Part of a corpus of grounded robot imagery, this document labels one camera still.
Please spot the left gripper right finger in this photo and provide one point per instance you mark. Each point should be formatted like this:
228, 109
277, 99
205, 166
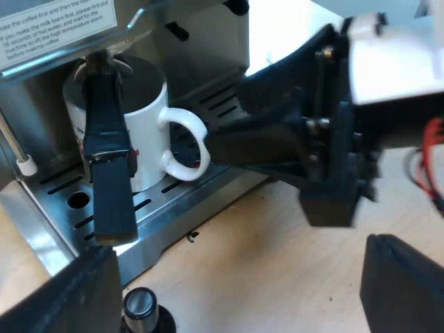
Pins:
406, 288

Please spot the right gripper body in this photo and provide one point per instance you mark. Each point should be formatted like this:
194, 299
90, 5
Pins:
329, 156

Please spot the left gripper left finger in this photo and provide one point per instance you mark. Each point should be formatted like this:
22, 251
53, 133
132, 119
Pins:
69, 298

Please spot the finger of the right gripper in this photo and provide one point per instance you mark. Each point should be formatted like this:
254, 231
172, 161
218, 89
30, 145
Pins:
256, 145
281, 90

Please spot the white mug with red print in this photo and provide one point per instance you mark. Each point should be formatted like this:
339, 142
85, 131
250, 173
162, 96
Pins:
149, 138

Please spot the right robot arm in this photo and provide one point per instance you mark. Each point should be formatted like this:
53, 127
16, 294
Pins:
388, 62

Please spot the steel espresso machine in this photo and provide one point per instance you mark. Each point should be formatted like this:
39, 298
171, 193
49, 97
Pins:
194, 55

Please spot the small black tamper with knob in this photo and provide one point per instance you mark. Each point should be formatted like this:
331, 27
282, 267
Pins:
138, 305

